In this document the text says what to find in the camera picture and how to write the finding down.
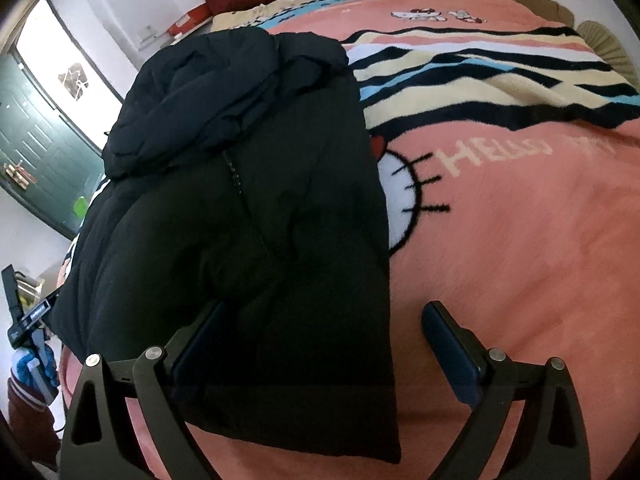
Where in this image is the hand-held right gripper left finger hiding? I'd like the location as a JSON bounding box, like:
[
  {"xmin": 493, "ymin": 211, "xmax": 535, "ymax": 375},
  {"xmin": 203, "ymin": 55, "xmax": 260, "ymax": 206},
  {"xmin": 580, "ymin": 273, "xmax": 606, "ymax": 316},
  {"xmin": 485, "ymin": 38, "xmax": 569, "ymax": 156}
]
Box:
[{"xmin": 60, "ymin": 300, "xmax": 236, "ymax": 480}]

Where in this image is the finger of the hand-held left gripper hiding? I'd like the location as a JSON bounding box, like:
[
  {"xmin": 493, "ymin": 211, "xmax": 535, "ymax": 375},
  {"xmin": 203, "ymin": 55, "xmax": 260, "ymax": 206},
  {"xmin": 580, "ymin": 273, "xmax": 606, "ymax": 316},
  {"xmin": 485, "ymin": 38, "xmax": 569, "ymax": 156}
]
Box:
[{"xmin": 1, "ymin": 266, "xmax": 22, "ymax": 322}]

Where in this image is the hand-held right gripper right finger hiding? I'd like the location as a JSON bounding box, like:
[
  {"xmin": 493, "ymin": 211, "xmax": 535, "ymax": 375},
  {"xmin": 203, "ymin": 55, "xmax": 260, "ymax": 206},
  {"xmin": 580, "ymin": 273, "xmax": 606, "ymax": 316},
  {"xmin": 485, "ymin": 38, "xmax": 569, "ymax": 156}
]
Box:
[{"xmin": 421, "ymin": 300, "xmax": 591, "ymax": 480}]

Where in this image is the black hooded jacket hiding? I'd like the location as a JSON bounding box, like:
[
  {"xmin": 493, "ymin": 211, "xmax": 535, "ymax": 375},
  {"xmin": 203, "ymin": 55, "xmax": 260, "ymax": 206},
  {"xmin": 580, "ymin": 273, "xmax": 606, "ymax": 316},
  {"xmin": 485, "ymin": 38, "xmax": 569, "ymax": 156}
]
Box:
[{"xmin": 50, "ymin": 27, "xmax": 403, "ymax": 465}]

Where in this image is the person's left forearm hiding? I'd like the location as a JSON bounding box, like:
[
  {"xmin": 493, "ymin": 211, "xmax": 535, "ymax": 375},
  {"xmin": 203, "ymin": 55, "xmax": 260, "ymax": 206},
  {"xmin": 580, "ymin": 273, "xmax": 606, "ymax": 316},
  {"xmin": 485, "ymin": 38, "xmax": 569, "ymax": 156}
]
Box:
[{"xmin": 0, "ymin": 375, "xmax": 62, "ymax": 472}]

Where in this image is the person's left hand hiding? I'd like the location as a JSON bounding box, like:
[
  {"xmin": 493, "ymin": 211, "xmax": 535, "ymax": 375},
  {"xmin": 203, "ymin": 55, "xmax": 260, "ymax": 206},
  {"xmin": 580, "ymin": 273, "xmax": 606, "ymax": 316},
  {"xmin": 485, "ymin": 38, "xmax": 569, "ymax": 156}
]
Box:
[{"xmin": 12, "ymin": 341, "xmax": 60, "ymax": 402}]

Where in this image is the pink cartoon printed blanket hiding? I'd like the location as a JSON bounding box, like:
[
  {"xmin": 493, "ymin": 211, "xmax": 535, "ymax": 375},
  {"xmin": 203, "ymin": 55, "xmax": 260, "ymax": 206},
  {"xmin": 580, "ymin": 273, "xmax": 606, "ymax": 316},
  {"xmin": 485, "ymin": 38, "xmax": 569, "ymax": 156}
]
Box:
[{"xmin": 57, "ymin": 0, "xmax": 640, "ymax": 480}]

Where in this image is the green door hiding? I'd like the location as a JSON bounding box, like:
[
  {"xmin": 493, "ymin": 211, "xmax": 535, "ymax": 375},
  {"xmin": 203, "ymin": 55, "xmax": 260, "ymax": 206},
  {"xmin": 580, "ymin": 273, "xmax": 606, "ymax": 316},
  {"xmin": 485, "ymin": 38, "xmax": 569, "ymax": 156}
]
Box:
[{"xmin": 0, "ymin": 55, "xmax": 106, "ymax": 241}]

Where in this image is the red box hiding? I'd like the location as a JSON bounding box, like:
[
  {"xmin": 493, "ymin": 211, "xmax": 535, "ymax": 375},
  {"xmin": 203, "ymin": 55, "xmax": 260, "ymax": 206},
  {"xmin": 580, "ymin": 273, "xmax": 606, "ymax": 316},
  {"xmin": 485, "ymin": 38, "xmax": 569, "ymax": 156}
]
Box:
[{"xmin": 167, "ymin": 2, "xmax": 213, "ymax": 36}]

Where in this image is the door lock handle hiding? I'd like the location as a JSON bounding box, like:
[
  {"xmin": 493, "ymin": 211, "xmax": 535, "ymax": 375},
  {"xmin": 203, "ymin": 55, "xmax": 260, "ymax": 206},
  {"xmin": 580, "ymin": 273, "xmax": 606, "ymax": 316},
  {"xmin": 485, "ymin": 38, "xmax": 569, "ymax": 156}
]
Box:
[{"xmin": 2, "ymin": 161, "xmax": 36, "ymax": 192}]

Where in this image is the wall decoration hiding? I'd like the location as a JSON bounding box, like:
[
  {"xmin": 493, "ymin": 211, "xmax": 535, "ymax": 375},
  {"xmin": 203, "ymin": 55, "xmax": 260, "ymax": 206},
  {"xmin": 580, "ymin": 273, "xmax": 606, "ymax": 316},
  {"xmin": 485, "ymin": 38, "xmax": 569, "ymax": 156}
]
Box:
[{"xmin": 57, "ymin": 62, "xmax": 88, "ymax": 101}]

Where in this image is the white wall shelf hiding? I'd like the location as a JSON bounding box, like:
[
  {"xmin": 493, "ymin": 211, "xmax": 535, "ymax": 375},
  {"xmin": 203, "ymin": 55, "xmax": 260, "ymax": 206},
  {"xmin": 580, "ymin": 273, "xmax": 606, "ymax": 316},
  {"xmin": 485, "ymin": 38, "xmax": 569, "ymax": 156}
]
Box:
[{"xmin": 160, "ymin": 31, "xmax": 201, "ymax": 48}]

